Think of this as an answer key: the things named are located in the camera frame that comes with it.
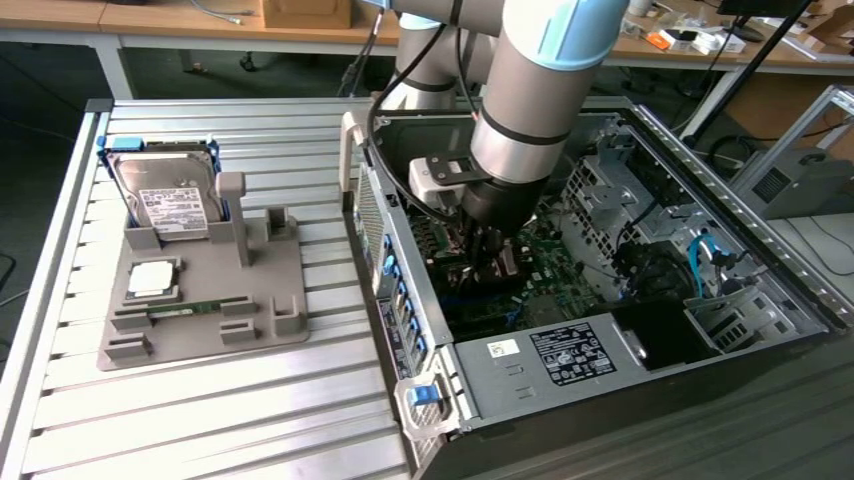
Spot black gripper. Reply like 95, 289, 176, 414
458, 178, 546, 251

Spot graphics card with fan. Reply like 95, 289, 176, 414
453, 247, 535, 294

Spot CPU socket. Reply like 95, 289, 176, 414
433, 222, 469, 255

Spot perforated metal drive cage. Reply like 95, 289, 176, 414
557, 124, 675, 266

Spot green motherboard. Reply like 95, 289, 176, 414
406, 199, 602, 341

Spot square chipset heatsink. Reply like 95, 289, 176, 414
523, 294, 570, 327

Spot grey power supply unit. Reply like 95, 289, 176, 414
453, 312, 653, 419

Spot grey parts rack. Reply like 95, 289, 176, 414
96, 172, 314, 372

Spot grey computer tower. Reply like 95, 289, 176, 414
730, 147, 854, 221

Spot open grey PC case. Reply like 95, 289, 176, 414
338, 96, 844, 480

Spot white small box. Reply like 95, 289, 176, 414
691, 32, 748, 55

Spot brown cardboard box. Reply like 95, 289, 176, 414
260, 0, 354, 30

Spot silver hard disk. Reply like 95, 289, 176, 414
106, 151, 226, 243

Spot green RAM stick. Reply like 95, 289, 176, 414
143, 298, 248, 317

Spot black monitor with stand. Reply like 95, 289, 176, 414
717, 0, 813, 42

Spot silver CPU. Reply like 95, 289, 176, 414
126, 259, 180, 297

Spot black slanted pole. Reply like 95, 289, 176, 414
679, 0, 821, 146

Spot cluttered wooden desk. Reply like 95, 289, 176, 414
593, 0, 854, 142

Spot blue disk caddy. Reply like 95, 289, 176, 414
95, 133, 223, 221

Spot wooden desk with grey legs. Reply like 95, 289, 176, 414
0, 0, 402, 101

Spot brown cardboard piece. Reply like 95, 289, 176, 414
805, 3, 854, 49

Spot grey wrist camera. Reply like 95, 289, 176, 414
407, 155, 494, 202

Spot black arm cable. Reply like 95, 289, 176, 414
337, 0, 482, 224

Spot beige case handle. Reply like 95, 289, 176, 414
339, 109, 375, 194

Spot black power wire bundle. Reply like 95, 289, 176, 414
610, 239, 689, 302

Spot blue SATA wire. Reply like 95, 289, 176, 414
686, 232, 735, 301

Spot grey cable on desk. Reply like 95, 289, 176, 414
190, 0, 259, 26

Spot aluminium profile frame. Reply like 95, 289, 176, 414
773, 84, 854, 166

